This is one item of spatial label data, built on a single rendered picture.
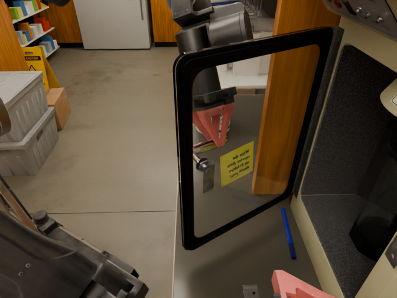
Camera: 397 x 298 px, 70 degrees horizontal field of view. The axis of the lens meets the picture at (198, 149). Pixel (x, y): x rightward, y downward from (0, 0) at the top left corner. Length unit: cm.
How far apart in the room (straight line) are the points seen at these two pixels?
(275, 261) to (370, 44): 45
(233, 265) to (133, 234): 133
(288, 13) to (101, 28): 491
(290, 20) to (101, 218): 176
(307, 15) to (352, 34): 11
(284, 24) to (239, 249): 48
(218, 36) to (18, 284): 40
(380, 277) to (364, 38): 34
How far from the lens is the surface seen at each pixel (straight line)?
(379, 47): 47
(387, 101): 47
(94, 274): 29
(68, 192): 235
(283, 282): 27
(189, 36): 50
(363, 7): 40
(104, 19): 536
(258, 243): 70
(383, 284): 49
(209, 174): 46
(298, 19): 61
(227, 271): 66
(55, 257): 27
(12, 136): 244
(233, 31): 48
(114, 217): 206
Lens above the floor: 150
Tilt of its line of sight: 36 degrees down
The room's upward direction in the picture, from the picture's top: straight up
